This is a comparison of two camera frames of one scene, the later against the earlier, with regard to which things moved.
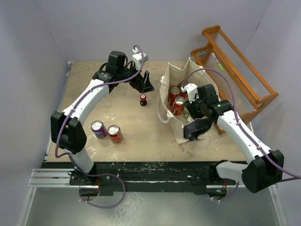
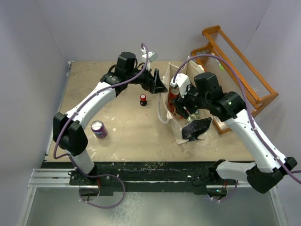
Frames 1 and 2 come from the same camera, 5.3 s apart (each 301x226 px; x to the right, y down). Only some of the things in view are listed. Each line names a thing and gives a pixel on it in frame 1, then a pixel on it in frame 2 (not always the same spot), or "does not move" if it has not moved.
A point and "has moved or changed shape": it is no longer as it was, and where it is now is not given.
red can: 114,132 -> 180,117
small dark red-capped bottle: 143,101 does not move
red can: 178,105 has moved or changed shape
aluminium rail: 42,178 does not move
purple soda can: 99,129 does not move
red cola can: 175,92 does not move
